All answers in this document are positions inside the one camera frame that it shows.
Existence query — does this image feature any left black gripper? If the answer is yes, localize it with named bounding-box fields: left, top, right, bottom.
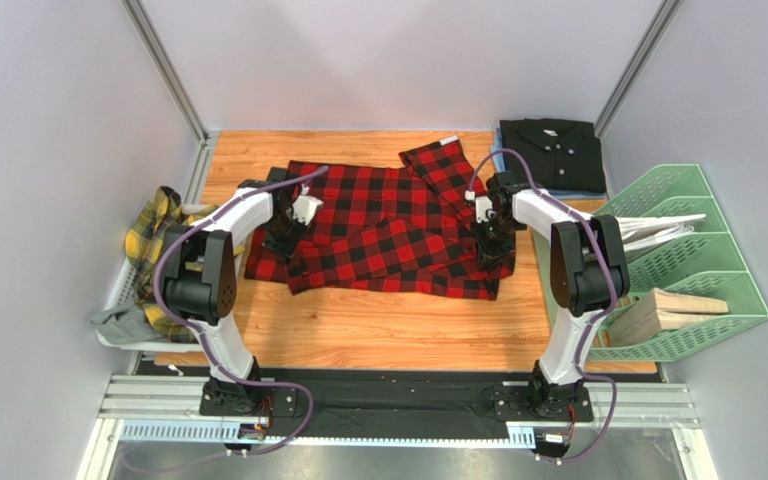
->
left=262, top=211, right=311, bottom=266

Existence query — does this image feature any red black plaid shirt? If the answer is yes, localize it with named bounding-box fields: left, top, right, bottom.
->
left=244, top=137, right=516, bottom=300

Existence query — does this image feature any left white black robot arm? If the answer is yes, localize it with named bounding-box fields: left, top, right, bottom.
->
left=153, top=168, right=322, bottom=416

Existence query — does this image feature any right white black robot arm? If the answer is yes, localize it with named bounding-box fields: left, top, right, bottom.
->
left=464, top=172, right=630, bottom=419

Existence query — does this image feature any white paper stack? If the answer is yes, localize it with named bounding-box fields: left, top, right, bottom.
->
left=617, top=214, right=707, bottom=254

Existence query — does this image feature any folded black shirt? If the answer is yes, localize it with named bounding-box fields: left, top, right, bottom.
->
left=499, top=118, right=607, bottom=195

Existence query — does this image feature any yellow plaid shirt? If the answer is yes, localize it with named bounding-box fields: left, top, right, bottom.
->
left=124, top=186, right=218, bottom=343

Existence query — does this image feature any white plastic basket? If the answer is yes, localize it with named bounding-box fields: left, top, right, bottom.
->
left=96, top=203, right=234, bottom=353

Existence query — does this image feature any grey shirt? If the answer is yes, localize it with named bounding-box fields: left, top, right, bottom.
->
left=89, top=302, right=162, bottom=346

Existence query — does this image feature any wooden block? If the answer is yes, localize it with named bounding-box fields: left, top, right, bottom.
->
left=606, top=288, right=730, bottom=347

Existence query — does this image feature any green file organizer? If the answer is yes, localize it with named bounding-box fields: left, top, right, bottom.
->
left=533, top=164, right=768, bottom=363

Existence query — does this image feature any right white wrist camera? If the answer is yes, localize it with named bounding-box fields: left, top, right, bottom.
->
left=464, top=190, right=496, bottom=224

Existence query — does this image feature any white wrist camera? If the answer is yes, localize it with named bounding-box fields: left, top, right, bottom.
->
left=292, top=194, right=323, bottom=226
left=464, top=190, right=496, bottom=224

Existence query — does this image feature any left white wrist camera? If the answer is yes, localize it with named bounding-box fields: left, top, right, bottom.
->
left=292, top=194, right=323, bottom=226

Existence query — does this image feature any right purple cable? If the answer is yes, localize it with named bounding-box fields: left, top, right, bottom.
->
left=467, top=148, right=620, bottom=465

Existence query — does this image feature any purple cable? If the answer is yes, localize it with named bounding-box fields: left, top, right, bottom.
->
left=120, top=164, right=331, bottom=475
left=467, top=148, right=620, bottom=465

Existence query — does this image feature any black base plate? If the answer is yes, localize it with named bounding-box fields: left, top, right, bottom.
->
left=134, top=359, right=665, bottom=441

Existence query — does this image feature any aluminium rail frame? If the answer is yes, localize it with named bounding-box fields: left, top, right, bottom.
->
left=77, top=370, right=718, bottom=479

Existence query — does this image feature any left aluminium corner post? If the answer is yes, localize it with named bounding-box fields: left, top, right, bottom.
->
left=122, top=0, right=209, bottom=146

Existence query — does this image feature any aluminium corner post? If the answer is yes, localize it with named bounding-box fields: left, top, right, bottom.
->
left=594, top=0, right=683, bottom=138
left=122, top=0, right=209, bottom=146

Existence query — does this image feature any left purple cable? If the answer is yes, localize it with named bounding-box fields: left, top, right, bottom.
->
left=120, top=164, right=331, bottom=475

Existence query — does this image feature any right aluminium corner post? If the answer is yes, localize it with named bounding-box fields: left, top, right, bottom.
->
left=594, top=0, right=683, bottom=138

